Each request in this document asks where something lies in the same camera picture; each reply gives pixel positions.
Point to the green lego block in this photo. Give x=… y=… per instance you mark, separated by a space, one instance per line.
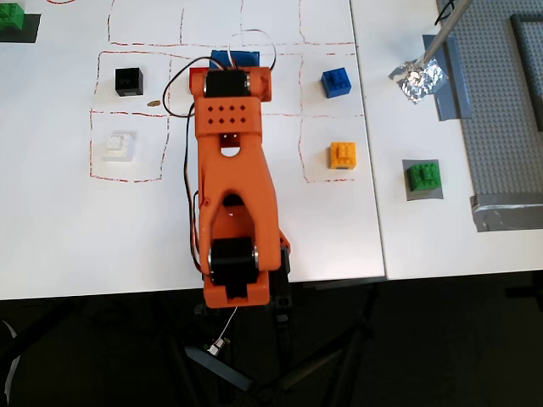
x=10 y=15
x=424 y=176

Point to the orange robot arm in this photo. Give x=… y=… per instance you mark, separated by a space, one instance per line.
x=233 y=178

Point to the red lego block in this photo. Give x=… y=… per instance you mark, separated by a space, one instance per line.
x=196 y=74

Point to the blue lego block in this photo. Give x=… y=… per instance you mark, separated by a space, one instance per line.
x=336 y=82

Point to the black lego block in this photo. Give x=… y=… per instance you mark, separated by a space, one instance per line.
x=129 y=81

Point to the orange lego block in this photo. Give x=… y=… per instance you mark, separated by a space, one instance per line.
x=343 y=155

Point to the white lego block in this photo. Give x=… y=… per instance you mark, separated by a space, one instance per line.
x=119 y=146

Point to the grey tape square marker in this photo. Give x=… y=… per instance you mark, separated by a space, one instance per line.
x=424 y=196

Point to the small brown scrap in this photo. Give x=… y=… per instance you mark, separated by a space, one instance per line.
x=153 y=102

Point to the metal pole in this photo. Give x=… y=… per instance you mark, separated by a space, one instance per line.
x=443 y=31

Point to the long grey tape strip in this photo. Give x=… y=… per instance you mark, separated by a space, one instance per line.
x=456 y=99

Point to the dark square mat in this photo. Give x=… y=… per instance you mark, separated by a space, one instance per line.
x=30 y=34

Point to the black table clamp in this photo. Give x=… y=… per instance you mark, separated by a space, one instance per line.
x=282 y=292

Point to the grey lego baseplate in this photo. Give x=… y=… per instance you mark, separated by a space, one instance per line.
x=496 y=140

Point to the black tripod stand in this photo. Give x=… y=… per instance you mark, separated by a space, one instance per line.
x=220 y=368

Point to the dark grey lego frame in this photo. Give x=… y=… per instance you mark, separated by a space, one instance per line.
x=526 y=63

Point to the silver duct tape strip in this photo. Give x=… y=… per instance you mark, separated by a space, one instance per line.
x=505 y=216

